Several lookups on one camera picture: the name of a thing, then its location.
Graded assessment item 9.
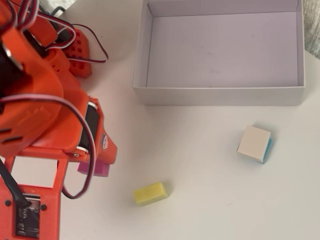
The orange gripper, black motor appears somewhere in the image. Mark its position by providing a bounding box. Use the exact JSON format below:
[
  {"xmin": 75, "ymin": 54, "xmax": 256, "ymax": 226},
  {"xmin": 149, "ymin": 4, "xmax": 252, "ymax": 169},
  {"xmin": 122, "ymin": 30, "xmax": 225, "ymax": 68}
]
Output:
[{"xmin": 66, "ymin": 96, "xmax": 118, "ymax": 166}]

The pink foam cuboid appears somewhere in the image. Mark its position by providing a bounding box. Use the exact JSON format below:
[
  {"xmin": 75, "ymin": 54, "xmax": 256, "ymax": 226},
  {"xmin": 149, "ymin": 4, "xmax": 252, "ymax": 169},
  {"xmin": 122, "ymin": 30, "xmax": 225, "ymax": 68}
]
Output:
[{"xmin": 76, "ymin": 159, "xmax": 111, "ymax": 178}]

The orange robot arm with base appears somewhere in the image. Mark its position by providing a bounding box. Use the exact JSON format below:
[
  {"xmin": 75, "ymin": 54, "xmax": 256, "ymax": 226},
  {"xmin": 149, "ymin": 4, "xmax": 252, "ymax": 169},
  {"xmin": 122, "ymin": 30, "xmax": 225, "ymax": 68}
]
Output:
[{"xmin": 0, "ymin": 0, "xmax": 94, "ymax": 156}]

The yellow foam cuboid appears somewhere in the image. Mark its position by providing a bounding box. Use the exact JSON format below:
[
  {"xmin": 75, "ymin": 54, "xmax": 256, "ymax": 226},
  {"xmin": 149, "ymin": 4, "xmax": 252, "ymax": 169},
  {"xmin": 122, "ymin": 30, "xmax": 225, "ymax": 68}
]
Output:
[{"xmin": 132, "ymin": 181, "xmax": 169, "ymax": 206}]

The white foam cuboid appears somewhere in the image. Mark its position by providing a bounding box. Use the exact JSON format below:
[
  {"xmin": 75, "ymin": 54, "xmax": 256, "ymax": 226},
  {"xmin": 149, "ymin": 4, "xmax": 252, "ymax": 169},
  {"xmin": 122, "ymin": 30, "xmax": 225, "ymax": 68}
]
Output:
[{"xmin": 236, "ymin": 124, "xmax": 272, "ymax": 162}]

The white cardboard box bin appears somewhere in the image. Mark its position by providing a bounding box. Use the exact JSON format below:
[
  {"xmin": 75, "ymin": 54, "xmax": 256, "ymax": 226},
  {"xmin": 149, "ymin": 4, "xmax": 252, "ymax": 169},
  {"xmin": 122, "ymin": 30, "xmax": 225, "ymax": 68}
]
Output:
[{"xmin": 132, "ymin": 0, "xmax": 306, "ymax": 106}]

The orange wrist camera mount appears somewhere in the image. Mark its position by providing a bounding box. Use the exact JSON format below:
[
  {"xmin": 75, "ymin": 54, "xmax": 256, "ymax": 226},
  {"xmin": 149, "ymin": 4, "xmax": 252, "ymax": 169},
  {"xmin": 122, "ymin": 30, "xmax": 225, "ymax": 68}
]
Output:
[{"xmin": 0, "ymin": 147, "xmax": 70, "ymax": 240}]

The base servo wire loop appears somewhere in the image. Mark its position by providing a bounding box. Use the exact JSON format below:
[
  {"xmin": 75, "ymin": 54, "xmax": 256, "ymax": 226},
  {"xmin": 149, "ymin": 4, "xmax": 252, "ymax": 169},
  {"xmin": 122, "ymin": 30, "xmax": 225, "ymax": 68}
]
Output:
[{"xmin": 21, "ymin": 0, "xmax": 110, "ymax": 63}]

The gripper servo wire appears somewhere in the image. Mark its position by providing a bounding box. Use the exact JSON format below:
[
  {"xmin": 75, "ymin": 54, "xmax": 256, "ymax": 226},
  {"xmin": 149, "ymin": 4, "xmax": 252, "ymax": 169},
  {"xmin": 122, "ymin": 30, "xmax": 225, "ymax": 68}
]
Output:
[{"xmin": 0, "ymin": 93, "xmax": 97, "ymax": 200}]

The thick black camera cable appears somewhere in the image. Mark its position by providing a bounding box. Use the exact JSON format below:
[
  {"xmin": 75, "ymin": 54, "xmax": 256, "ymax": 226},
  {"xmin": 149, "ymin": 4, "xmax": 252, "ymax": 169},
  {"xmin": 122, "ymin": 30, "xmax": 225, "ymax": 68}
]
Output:
[{"xmin": 0, "ymin": 157, "xmax": 32, "ymax": 208}]

